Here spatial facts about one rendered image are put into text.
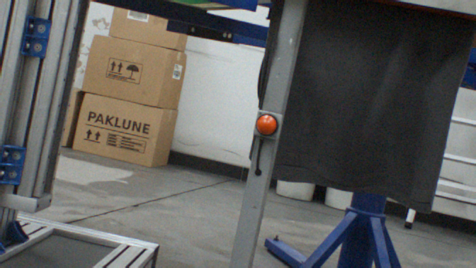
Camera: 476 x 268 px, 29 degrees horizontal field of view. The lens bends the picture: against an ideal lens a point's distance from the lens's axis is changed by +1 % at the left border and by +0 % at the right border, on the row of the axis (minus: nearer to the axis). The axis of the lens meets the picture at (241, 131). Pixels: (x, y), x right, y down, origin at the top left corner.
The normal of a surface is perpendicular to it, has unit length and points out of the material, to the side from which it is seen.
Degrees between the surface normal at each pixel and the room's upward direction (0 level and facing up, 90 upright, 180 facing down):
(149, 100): 92
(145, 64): 90
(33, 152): 90
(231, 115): 90
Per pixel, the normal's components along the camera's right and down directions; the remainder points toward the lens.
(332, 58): -0.15, 0.06
